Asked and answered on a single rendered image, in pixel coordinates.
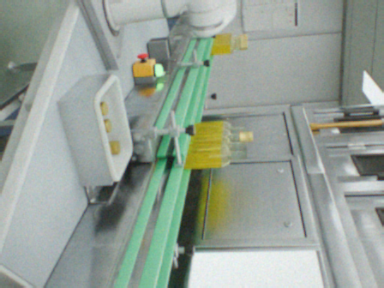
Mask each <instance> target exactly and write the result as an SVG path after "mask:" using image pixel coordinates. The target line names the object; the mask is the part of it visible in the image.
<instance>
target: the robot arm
mask: <svg viewBox="0 0 384 288"><path fill-rule="evenodd" d="M185 5H186V6H187V10H188V13H189V24H190V26H191V29H192V32H193V34H194V35H195V36H197V37H198V38H209V37H212V36H214V35H216V33H219V32H220V31H221V30H222V29H223V28H224V27H225V26H226V25H227V24H229V23H230V22H231V21H232V20H233V18H234V17H235V16H236V12H237V5H236V0H105V6H106V7H105V10H106V13H107V14H108V19H109V22H110V24H111V26H112V29H113V30H114V31H118V30H119V29H120V26H121V25H123V24H128V23H136V22H141V21H153V20H157V19H165V18H170V17H172V16H175V15H176V14H178V12H180V11H181V9H182V8H183V7H184V6H185Z"/></svg>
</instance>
